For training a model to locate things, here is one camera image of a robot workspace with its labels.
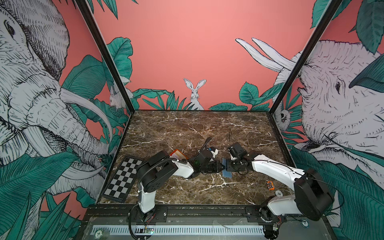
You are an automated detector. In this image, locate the blue card holder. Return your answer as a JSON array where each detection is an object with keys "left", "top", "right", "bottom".
[{"left": 222, "top": 170, "right": 232, "bottom": 179}]

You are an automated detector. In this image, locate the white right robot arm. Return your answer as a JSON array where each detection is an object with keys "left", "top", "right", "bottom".
[{"left": 227, "top": 152, "right": 335, "bottom": 222}]

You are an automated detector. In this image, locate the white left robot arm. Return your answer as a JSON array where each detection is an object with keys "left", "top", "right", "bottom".
[{"left": 137, "top": 148, "right": 226, "bottom": 214}]

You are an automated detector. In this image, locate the orange toy car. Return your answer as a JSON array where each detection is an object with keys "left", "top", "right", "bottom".
[{"left": 267, "top": 181, "right": 275, "bottom": 191}]

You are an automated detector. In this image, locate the white round token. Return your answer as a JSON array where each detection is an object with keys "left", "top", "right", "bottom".
[{"left": 275, "top": 191, "right": 283, "bottom": 197}]

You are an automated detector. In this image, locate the black white checkerboard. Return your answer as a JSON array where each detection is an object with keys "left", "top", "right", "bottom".
[{"left": 102, "top": 156, "right": 143, "bottom": 203}]

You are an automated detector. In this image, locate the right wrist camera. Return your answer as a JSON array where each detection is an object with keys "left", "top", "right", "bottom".
[{"left": 228, "top": 143, "right": 248, "bottom": 161}]

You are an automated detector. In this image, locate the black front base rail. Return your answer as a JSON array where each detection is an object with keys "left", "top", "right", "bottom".
[{"left": 84, "top": 204, "right": 287, "bottom": 225}]

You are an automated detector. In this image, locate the white slotted cable duct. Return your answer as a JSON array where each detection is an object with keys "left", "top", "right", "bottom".
[{"left": 90, "top": 225, "right": 264, "bottom": 236}]

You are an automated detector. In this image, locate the black right corner frame post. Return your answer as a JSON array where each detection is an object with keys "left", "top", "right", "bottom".
[{"left": 269, "top": 0, "right": 342, "bottom": 115}]

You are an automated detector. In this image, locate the black corner frame post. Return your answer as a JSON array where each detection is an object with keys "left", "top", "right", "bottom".
[
  {"left": 269, "top": 0, "right": 342, "bottom": 115},
  {"left": 75, "top": 0, "right": 135, "bottom": 114}
]

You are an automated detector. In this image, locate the black left corner frame post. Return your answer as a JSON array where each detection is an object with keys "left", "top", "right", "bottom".
[{"left": 75, "top": 0, "right": 135, "bottom": 114}]

